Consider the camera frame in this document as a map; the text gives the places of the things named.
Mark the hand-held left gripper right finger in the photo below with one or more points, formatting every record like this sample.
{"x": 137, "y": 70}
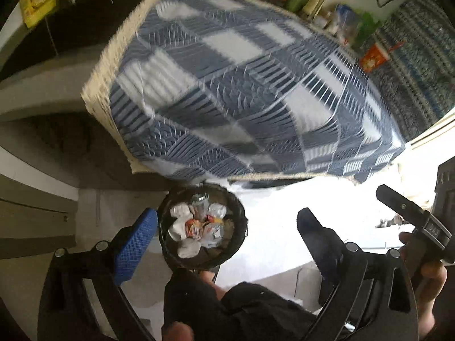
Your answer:
{"x": 318, "y": 241}

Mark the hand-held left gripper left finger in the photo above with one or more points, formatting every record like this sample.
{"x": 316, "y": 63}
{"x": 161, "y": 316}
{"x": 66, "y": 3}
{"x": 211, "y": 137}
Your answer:
{"x": 133, "y": 247}

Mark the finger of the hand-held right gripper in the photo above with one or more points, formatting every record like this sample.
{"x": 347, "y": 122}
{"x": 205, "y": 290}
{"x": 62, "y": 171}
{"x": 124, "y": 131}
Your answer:
{"x": 400, "y": 202}

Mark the red orange wrapper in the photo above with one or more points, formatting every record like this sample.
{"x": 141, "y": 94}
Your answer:
{"x": 193, "y": 228}

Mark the black trash bin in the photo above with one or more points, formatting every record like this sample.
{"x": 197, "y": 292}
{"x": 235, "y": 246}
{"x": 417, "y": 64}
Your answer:
{"x": 238, "y": 234}

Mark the foil snack bag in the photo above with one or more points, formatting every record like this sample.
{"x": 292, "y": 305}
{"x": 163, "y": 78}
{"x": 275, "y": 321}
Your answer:
{"x": 213, "y": 232}

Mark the small white tissue wad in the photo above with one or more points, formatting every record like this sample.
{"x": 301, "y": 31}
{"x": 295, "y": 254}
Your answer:
{"x": 217, "y": 209}

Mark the person's right hand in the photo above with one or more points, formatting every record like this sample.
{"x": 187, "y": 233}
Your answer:
{"x": 432, "y": 284}

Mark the person's foot in black sandal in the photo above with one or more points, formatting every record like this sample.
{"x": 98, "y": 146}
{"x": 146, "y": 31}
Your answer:
{"x": 210, "y": 280}

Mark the person's black clothing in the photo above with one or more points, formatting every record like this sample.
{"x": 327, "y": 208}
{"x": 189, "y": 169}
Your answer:
{"x": 248, "y": 312}

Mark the striped patterned cloth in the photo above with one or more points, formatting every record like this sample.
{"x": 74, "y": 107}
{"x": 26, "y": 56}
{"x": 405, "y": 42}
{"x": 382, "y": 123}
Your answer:
{"x": 416, "y": 71}

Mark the red paper cup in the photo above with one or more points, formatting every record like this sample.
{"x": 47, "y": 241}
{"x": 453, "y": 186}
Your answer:
{"x": 373, "y": 58}

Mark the blue patterned tablecloth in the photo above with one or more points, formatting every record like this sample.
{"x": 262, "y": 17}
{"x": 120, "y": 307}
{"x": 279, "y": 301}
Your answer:
{"x": 231, "y": 96}

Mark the green plastic bag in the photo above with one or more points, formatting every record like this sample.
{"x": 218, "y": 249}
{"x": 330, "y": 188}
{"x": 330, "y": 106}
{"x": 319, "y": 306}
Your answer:
{"x": 366, "y": 30}

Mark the blue white plastic bag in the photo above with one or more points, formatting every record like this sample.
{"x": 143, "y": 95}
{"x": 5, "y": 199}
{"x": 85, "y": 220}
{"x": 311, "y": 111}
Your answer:
{"x": 346, "y": 21}

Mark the small glass jar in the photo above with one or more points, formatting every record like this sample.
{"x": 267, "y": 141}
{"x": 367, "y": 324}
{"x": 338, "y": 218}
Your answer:
{"x": 330, "y": 19}

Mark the black sink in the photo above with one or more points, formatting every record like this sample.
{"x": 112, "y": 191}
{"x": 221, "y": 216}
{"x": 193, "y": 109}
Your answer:
{"x": 42, "y": 39}

